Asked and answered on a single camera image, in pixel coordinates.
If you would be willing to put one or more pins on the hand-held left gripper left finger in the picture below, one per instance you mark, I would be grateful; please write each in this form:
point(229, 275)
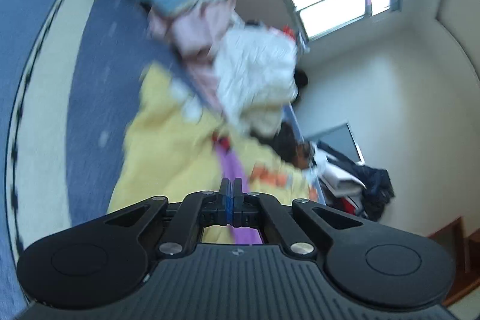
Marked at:
point(226, 200)

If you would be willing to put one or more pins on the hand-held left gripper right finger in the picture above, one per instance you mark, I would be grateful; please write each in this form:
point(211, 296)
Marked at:
point(237, 200)

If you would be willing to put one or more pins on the purple garment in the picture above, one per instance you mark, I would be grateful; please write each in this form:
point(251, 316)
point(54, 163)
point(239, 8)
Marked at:
point(234, 162)

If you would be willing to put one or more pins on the pile of dark clothes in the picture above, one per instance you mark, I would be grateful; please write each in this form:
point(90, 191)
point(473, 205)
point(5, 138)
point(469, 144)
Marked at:
point(371, 185)

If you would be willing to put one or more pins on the yellow carrot print blanket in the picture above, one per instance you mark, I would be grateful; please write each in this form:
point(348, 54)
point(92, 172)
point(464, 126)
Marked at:
point(168, 155)

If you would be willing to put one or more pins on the dark brown cloth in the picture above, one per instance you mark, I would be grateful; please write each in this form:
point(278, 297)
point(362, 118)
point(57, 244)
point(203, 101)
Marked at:
point(290, 143)

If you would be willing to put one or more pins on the grey flat panel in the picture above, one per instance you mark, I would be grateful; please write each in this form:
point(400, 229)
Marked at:
point(337, 142)

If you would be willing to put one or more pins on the white garment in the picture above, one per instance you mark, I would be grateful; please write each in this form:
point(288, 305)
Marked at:
point(255, 69)

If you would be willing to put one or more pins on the blue cream striped bedsheet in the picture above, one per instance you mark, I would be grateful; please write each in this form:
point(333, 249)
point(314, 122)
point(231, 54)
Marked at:
point(105, 80)

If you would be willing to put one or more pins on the pink garment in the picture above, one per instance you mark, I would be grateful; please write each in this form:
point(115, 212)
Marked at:
point(195, 31)

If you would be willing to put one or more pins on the wooden door frame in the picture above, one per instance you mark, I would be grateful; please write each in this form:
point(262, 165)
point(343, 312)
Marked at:
point(461, 248)

